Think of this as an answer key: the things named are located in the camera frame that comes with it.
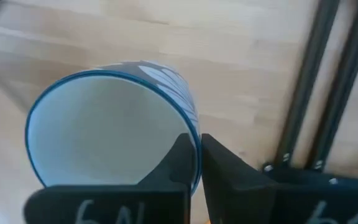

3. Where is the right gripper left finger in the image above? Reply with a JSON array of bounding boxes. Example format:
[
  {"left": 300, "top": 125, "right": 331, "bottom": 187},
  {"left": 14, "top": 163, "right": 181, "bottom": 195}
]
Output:
[{"left": 22, "top": 133, "right": 197, "bottom": 224}]

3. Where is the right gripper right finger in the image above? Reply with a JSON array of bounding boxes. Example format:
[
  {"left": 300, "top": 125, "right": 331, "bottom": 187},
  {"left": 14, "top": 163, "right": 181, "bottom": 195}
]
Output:
[{"left": 200, "top": 133, "right": 358, "bottom": 224}]

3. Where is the blue white floral mug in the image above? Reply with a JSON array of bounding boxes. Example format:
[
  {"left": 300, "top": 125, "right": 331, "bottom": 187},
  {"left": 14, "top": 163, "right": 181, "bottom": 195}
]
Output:
[{"left": 24, "top": 60, "right": 202, "bottom": 195}]

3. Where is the black aluminium table frame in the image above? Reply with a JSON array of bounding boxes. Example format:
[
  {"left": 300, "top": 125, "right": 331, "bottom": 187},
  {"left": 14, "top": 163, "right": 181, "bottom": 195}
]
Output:
[{"left": 261, "top": 0, "right": 358, "bottom": 187}]

